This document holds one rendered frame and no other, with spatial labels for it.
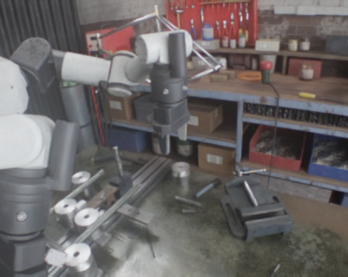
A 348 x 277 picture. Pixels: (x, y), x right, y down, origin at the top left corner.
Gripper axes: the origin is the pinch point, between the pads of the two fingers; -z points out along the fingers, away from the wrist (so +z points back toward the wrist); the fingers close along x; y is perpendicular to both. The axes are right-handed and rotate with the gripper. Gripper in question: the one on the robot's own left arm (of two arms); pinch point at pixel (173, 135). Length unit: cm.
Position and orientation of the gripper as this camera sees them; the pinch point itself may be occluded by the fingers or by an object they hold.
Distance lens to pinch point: 67.2
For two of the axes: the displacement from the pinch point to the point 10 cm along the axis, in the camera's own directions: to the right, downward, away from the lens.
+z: -0.8, -8.9, -4.6
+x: 5.7, -4.2, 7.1
